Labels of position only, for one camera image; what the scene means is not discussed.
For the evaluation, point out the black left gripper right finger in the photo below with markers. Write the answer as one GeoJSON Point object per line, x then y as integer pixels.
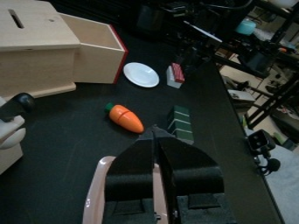
{"type": "Point", "coordinates": [191, 172]}

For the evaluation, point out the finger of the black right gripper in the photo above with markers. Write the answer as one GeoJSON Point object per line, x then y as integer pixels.
{"type": "Point", "coordinates": [201, 61]}
{"type": "Point", "coordinates": [187, 58]}

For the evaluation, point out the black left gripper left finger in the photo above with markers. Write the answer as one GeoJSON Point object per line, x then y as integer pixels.
{"type": "Point", "coordinates": [130, 169]}

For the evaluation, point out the red and grey block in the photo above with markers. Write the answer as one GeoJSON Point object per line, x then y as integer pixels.
{"type": "Point", "coordinates": [175, 75]}

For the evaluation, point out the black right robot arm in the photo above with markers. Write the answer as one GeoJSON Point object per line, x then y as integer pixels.
{"type": "Point", "coordinates": [171, 14]}

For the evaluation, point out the small white plate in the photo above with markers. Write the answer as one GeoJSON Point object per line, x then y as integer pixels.
{"type": "Point", "coordinates": [140, 74]}

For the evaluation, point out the teal round container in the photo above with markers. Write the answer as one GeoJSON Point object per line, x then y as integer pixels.
{"type": "Point", "coordinates": [246, 27]}

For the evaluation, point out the white box on floor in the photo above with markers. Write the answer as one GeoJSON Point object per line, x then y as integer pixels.
{"type": "Point", "coordinates": [241, 98]}

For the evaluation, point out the green striped toy block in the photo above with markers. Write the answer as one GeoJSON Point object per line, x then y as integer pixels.
{"type": "Point", "coordinates": [181, 124]}

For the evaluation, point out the orange toy carrot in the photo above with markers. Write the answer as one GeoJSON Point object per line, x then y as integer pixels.
{"type": "Point", "coordinates": [124, 118]}

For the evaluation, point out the wooden drawer with red face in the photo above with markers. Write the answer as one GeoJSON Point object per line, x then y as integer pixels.
{"type": "Point", "coordinates": [98, 49]}

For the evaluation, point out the white toy knife block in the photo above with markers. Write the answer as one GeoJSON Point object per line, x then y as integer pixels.
{"type": "Point", "coordinates": [10, 140]}

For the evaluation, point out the light wooden box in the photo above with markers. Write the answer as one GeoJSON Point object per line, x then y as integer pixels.
{"type": "Point", "coordinates": [31, 49]}

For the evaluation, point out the black metal shelf frame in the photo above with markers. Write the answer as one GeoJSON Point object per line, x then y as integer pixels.
{"type": "Point", "coordinates": [273, 73]}

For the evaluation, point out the small black table camera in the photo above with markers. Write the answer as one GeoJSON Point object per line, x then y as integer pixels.
{"type": "Point", "coordinates": [262, 142]}

